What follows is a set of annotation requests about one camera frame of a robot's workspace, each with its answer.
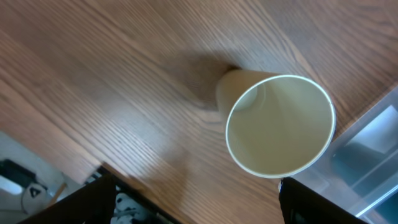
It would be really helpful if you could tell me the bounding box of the tall beige cup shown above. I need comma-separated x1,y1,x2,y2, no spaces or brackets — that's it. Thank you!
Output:
215,70,336,179

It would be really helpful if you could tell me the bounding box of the clear plastic storage bin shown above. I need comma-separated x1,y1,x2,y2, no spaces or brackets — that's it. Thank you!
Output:
293,88,398,223

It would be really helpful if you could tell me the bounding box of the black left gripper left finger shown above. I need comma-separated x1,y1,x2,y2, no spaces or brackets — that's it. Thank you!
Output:
20,175,116,224

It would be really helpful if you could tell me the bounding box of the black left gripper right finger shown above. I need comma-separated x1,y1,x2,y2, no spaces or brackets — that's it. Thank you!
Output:
279,177,366,224

